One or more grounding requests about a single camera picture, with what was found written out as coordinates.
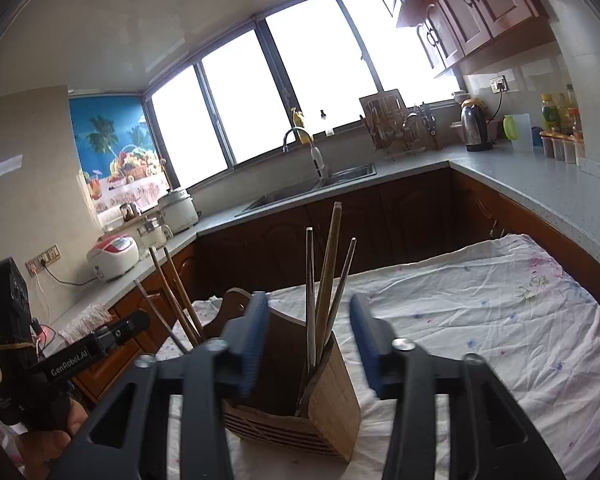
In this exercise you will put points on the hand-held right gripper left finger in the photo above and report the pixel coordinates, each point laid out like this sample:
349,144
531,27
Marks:
252,340

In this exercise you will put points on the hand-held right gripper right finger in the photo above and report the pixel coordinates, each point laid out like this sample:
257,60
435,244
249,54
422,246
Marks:
367,345

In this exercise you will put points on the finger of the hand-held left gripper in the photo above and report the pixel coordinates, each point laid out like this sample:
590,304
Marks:
125,327

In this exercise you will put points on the wooden utensil holder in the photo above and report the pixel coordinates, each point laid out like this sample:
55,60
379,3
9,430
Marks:
325,400

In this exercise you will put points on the dish rack with utensils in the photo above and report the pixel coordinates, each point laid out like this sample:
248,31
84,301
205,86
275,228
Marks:
395,120

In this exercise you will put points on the person's left hand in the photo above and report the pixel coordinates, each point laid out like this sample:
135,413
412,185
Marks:
50,440

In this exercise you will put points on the white fringed towel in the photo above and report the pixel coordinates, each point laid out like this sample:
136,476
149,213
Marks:
87,321

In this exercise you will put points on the white and red rice cooker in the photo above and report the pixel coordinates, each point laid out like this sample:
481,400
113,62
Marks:
112,255

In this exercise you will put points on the small pot with glass lid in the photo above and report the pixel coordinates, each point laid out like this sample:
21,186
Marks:
154,234

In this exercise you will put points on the white floral tablecloth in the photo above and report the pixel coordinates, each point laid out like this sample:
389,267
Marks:
480,320

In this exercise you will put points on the white round cooker pot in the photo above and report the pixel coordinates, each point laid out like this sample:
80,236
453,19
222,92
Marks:
179,210

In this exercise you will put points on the steel kitchen sink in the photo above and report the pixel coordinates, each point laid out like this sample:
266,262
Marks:
305,187

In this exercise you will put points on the chrome kitchen faucet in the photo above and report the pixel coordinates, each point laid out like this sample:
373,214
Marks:
315,152

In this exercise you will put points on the small black-capped bottle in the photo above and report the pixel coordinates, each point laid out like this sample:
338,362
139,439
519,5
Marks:
326,122

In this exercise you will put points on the yellow windowsill figure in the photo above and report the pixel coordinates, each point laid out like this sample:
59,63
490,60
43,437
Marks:
299,117

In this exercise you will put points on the steel electric kettle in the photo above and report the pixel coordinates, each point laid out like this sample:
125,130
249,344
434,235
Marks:
475,125

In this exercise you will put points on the clear pitcher with green lid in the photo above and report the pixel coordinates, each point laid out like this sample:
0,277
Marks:
519,132

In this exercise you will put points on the kitchen window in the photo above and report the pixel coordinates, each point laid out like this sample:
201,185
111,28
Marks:
300,75

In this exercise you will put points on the row of white spice jars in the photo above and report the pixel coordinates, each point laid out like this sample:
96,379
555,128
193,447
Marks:
562,147

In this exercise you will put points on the yellow oil bottles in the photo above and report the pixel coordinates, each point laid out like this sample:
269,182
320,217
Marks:
560,112

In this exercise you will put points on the wall power socket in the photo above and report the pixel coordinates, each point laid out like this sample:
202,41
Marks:
44,258

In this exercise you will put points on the palm and fruit wall poster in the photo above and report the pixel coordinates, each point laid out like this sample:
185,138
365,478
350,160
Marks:
115,150

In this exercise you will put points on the wall socket with plug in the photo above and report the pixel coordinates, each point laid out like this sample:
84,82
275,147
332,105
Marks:
500,83

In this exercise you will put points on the wooden wall cabinets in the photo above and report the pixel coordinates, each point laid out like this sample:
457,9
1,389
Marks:
470,10

